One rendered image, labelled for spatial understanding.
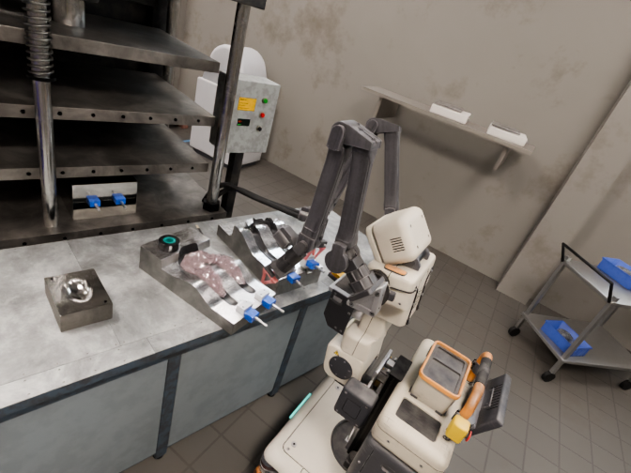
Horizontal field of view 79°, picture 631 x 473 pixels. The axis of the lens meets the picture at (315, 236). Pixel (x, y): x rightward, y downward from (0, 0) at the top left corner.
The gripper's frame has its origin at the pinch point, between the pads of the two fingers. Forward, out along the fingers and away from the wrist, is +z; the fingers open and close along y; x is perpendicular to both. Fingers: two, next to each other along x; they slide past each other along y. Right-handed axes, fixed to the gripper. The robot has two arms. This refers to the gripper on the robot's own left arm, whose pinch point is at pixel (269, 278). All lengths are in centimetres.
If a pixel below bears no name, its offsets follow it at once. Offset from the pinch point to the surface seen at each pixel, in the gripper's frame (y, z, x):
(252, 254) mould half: -20.8, 20.5, -15.2
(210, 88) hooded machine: -241, 133, -233
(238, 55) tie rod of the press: -47, -23, -91
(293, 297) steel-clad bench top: -20.8, 16.3, 11.3
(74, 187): 14, 46, -84
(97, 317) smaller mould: 43, 31, -23
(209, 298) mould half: 12.9, 18.1, -7.4
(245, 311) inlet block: 8.0, 12.0, 4.3
